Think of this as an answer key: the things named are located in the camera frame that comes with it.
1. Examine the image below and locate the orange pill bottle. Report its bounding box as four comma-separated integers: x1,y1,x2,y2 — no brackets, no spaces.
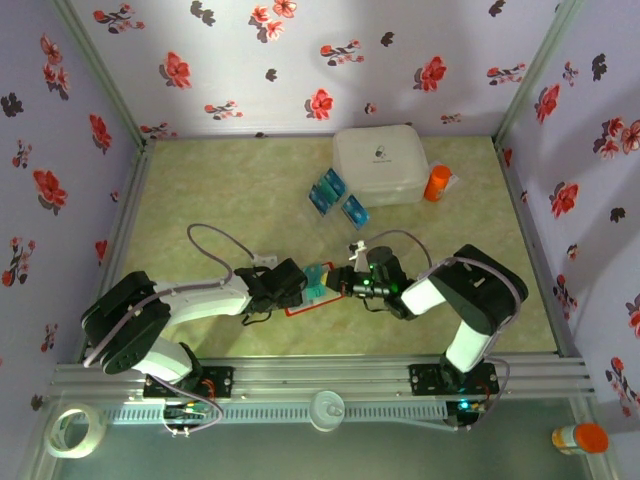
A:
423,165,454,203

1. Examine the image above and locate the white square storage case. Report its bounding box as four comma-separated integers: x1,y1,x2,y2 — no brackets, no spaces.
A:
332,123,431,206

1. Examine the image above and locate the white paper leaflet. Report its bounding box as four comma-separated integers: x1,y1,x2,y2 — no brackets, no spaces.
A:
428,159,461,194

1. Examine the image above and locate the green circuit board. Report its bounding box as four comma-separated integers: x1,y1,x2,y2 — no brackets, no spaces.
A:
164,399,211,421

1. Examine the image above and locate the small controller board green light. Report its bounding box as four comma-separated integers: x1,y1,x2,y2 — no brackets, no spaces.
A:
452,397,489,416

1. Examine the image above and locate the clear tape roll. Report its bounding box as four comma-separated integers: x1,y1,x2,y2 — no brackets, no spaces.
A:
45,407,107,460

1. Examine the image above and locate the bottle with orange lid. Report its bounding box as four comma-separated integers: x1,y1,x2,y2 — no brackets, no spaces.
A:
551,422,610,457

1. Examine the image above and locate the lavender right arm cable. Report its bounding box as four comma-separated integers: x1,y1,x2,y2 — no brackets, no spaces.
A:
364,228,524,434

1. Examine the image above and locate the lavender arm cable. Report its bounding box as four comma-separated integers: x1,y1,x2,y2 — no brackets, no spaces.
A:
82,223,261,369
364,228,524,434

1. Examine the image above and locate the lavender left arm cable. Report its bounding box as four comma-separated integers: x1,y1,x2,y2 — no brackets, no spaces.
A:
82,223,261,369

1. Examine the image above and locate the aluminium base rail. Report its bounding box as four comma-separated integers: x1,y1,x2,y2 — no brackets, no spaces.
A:
49,352,599,404

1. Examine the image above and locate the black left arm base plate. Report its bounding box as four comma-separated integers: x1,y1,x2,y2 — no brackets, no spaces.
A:
192,364,236,401

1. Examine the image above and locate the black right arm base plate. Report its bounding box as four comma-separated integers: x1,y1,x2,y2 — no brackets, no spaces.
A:
408,362,500,399

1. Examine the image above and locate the white slotted cable duct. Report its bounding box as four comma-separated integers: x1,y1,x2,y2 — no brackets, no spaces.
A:
107,402,449,426

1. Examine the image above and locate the aluminium table side rail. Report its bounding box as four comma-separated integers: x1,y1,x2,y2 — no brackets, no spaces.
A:
494,139,576,359
82,139,156,361

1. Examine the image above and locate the aluminium frame post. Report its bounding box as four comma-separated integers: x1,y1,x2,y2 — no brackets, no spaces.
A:
494,0,587,146
49,0,154,151

